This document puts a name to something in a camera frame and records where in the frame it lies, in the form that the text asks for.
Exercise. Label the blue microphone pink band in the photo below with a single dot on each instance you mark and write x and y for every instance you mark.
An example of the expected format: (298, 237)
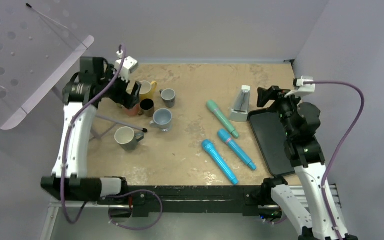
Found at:
(240, 153)

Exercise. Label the dark blue-grey mug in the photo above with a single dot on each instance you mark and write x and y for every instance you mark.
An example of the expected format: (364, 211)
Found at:
(168, 96)

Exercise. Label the blue toy microphone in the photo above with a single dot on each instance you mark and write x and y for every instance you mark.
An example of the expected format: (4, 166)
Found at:
(209, 148)

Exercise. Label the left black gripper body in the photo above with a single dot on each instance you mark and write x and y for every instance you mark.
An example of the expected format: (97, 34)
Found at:
(117, 92)

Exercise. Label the aluminium frame rail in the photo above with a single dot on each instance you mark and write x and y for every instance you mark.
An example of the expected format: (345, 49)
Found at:
(121, 212)

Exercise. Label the white music stand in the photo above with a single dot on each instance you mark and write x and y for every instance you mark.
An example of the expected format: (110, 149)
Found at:
(40, 41)

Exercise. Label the light grey mug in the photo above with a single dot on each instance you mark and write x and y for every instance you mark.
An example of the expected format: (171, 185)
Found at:
(162, 119)

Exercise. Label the black base bar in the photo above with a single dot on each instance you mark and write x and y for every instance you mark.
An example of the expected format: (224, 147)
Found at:
(248, 200)

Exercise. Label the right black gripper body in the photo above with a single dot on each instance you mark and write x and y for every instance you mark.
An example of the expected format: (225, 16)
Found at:
(286, 106)

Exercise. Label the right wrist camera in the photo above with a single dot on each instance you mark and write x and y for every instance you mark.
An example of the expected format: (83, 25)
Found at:
(303, 86)

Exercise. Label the brown mug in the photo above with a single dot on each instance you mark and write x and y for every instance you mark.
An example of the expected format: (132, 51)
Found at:
(147, 108)

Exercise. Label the black tray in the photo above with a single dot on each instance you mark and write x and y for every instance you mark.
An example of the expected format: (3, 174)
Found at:
(270, 137)

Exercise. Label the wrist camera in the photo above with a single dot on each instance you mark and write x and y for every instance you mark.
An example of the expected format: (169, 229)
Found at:
(130, 65)
(303, 86)

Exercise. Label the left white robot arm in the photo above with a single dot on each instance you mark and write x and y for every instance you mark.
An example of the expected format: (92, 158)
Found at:
(96, 79)

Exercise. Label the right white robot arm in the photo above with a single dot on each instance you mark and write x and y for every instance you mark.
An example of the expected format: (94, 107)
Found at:
(304, 165)

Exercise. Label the dark grey faceted mug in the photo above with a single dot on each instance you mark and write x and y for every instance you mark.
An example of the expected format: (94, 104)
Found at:
(127, 138)

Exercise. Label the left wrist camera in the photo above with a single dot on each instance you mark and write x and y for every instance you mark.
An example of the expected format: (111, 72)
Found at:
(130, 65)

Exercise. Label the yellow cup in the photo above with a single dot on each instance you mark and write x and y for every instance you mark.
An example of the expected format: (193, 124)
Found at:
(147, 90)

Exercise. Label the green toy microphone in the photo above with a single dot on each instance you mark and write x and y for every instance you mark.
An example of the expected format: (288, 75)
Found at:
(214, 108)

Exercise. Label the pink mug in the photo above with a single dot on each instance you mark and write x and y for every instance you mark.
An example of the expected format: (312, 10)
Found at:
(134, 111)

